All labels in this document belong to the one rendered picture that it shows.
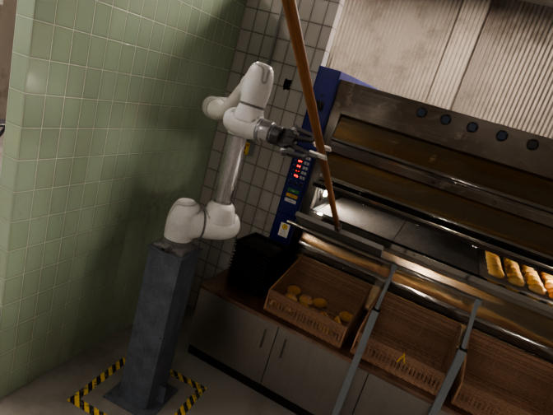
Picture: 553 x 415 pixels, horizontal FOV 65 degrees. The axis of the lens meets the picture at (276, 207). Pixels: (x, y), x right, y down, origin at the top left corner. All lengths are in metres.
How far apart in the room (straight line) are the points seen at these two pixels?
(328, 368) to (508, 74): 4.53
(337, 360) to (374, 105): 1.62
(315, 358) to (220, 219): 1.08
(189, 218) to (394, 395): 1.55
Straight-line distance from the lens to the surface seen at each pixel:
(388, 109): 2.95
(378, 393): 2.82
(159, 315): 2.51
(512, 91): 6.26
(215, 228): 2.34
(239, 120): 1.70
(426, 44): 6.26
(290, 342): 2.85
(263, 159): 3.21
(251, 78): 1.70
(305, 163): 3.06
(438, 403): 2.72
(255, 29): 3.31
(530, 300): 3.10
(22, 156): 2.24
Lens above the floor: 2.00
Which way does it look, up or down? 16 degrees down
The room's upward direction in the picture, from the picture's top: 16 degrees clockwise
